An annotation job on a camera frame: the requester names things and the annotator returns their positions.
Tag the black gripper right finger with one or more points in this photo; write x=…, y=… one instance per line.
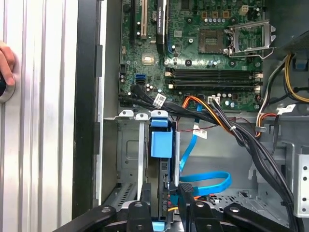
x=202, y=217

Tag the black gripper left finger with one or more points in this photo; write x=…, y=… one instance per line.
x=138, y=217

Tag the hard disk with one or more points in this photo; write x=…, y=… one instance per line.
x=161, y=142

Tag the grey metal disk bay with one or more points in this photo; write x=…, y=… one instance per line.
x=142, y=149

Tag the person hand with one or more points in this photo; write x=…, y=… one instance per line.
x=8, y=62

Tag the grey metal drive cage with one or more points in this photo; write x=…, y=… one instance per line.
x=303, y=183

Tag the black RAM slot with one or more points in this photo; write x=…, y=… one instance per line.
x=212, y=76
x=212, y=87
x=212, y=82
x=212, y=71

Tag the black PC case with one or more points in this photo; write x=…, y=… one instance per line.
x=84, y=96

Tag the blue data port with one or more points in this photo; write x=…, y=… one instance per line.
x=141, y=77

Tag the green motherboard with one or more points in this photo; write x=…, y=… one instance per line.
x=135, y=60

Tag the beige square chip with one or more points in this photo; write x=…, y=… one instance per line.
x=148, y=59

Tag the metal locking lever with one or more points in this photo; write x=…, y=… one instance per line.
x=248, y=55

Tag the CPU socket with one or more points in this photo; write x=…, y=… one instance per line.
x=210, y=41

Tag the black graphics card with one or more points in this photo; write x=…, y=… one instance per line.
x=160, y=29

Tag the black expansion slot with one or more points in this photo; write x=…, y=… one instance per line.
x=132, y=24

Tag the white expansion slot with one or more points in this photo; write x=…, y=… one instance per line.
x=144, y=19

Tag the metal socket cover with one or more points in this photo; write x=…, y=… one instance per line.
x=249, y=24

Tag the grey power supply unit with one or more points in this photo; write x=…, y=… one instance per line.
x=289, y=17

